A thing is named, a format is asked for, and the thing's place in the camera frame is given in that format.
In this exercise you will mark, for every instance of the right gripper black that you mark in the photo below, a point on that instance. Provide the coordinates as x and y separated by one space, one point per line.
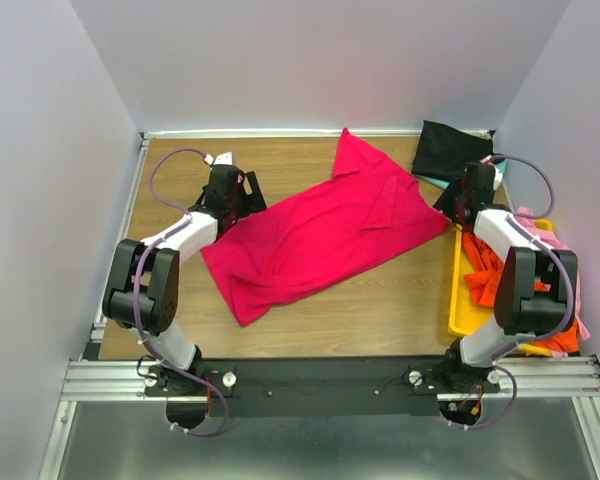
444 200

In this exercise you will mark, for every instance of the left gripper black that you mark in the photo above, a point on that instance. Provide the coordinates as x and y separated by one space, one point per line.
253 202

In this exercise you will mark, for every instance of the magenta t shirt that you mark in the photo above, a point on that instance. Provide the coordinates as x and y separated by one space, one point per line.
368 212

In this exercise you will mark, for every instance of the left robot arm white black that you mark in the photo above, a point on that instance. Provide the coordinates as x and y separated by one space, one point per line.
142 288

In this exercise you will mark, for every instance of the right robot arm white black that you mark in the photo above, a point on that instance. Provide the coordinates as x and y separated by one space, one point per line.
536 295

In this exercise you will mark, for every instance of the folded teal t shirt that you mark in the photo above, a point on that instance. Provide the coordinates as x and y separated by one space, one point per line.
443 184

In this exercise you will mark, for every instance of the folded black t shirt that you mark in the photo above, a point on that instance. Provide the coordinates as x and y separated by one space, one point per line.
443 152

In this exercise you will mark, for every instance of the orange t shirt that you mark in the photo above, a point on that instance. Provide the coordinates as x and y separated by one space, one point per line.
482 277

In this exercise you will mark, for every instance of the light pink t shirt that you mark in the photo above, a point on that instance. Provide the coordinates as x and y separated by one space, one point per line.
555 240

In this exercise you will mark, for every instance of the yellow plastic bin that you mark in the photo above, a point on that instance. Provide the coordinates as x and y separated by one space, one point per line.
467 310

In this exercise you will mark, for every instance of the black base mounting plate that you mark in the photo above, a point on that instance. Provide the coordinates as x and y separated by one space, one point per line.
323 387

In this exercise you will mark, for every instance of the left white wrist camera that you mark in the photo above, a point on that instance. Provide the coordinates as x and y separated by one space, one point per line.
226 158

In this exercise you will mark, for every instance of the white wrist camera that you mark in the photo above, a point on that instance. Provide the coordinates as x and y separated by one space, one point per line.
226 158
498 171

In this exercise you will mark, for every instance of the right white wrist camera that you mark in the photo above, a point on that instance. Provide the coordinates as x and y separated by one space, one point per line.
498 171

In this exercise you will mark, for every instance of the aluminium frame rail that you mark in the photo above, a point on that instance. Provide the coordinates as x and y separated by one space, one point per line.
544 423

